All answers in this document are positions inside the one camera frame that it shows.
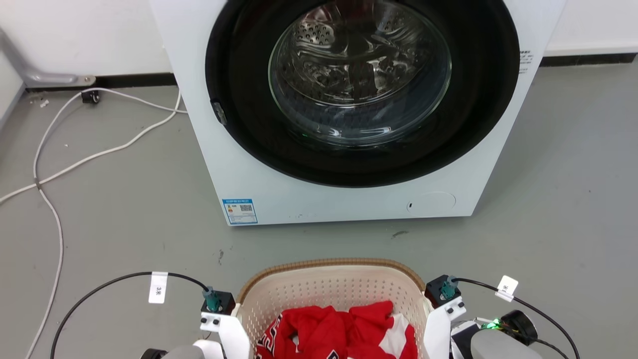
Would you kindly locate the black text warning label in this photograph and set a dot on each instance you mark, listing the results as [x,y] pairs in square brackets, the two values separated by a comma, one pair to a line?
[524,60]

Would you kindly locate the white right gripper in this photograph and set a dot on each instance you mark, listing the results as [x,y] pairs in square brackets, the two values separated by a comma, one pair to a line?
[437,331]

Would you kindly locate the red and white garment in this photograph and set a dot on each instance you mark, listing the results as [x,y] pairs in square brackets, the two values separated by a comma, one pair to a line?
[324,329]

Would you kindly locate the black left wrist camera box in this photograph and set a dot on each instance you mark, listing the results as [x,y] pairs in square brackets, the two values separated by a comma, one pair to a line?
[225,300]

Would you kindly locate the white front-load washing machine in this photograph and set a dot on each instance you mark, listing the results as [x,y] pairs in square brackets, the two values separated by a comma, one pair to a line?
[349,204]

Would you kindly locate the blue energy label sticker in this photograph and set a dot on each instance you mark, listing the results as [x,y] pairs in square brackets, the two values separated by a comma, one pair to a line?
[239,211]

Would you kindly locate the round white filter cover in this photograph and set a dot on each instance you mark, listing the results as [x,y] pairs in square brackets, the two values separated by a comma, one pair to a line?
[433,202]

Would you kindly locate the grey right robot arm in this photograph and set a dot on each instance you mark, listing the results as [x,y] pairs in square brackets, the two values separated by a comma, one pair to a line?
[498,346]

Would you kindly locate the black round washer door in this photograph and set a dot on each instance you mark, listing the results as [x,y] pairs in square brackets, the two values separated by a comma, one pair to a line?
[478,99]

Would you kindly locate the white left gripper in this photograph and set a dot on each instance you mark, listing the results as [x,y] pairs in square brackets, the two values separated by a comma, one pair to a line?
[233,336]

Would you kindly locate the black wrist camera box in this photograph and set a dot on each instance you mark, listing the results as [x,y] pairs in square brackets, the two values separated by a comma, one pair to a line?
[436,289]
[225,300]

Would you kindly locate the beige perforated laundry basket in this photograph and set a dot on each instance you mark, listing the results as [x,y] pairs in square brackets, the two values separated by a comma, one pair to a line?
[324,286]

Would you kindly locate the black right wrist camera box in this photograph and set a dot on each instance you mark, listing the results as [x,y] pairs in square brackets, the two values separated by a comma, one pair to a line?
[436,289]

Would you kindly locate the small black plug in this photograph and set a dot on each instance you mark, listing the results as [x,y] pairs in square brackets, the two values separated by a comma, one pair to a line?
[90,96]

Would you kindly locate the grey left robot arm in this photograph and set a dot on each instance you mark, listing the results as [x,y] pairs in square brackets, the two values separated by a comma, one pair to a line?
[184,353]

